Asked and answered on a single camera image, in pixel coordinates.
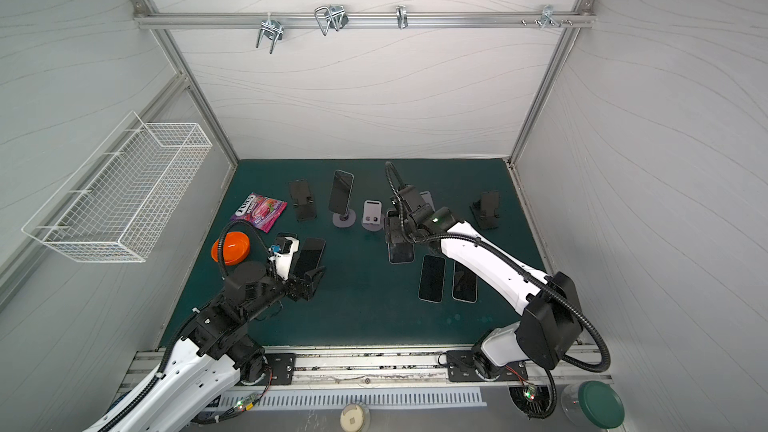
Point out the purple Fox's candy bag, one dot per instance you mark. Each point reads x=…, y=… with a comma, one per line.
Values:
x=262, y=212

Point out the orange plastic bowl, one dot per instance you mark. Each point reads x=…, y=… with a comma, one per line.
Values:
x=236, y=248

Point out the phone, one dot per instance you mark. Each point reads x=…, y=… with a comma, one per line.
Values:
x=342, y=185
x=431, y=284
x=400, y=254
x=309, y=256
x=464, y=284

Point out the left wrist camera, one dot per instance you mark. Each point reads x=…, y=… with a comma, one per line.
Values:
x=282, y=251

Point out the far right grey stand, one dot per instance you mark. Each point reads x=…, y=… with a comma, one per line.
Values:
x=428, y=200

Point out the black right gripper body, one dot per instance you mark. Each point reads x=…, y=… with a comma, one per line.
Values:
x=395, y=227

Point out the aluminium crossbar rail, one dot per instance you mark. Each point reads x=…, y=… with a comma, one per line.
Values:
x=332, y=18

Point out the grey round stand base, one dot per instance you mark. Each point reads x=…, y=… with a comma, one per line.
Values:
x=345, y=220

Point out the round white puck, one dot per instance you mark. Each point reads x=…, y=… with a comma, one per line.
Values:
x=355, y=418

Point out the black folding phone stand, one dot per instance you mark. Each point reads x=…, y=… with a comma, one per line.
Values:
x=302, y=200

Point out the green lid jar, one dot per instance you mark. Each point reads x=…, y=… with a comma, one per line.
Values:
x=593, y=403

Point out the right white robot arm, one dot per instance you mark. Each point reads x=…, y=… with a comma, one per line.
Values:
x=551, y=328

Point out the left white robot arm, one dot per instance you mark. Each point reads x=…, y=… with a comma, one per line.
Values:
x=212, y=350

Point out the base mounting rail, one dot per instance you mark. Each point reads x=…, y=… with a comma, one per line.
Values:
x=371, y=367

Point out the white wire basket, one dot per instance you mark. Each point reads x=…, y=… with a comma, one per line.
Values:
x=114, y=207

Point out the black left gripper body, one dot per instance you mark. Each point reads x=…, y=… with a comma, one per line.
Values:
x=292, y=289

